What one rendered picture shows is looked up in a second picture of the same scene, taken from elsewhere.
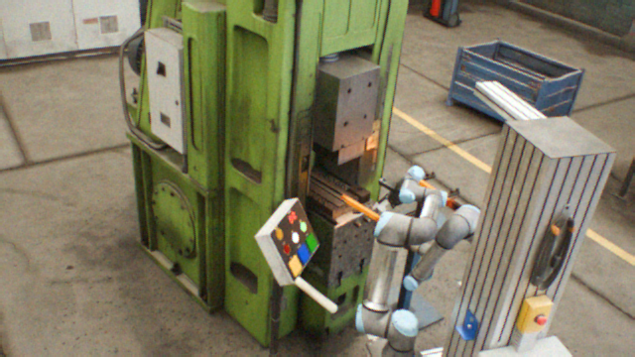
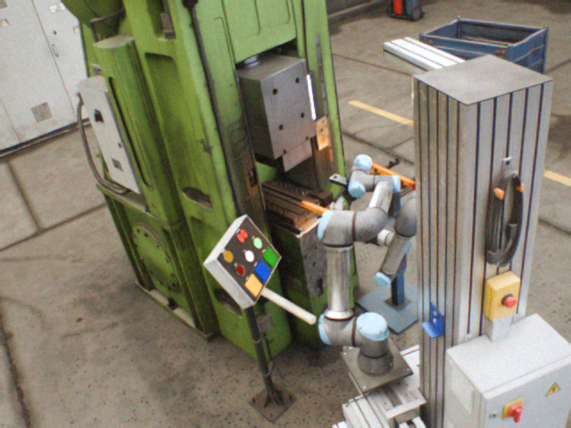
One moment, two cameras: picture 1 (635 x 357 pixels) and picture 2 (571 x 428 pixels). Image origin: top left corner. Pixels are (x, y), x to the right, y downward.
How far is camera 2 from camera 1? 61 cm
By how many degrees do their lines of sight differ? 7
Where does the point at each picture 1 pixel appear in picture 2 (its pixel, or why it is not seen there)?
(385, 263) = (336, 267)
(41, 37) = (43, 117)
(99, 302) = (106, 349)
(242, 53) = (161, 79)
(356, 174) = (316, 176)
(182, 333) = (183, 366)
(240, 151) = (189, 178)
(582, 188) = (521, 135)
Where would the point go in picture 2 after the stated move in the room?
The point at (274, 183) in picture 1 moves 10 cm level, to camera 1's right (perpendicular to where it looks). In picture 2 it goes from (222, 204) to (243, 202)
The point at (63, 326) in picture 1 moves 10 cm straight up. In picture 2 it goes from (76, 376) to (70, 366)
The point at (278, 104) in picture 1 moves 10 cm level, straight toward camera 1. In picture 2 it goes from (202, 122) to (200, 131)
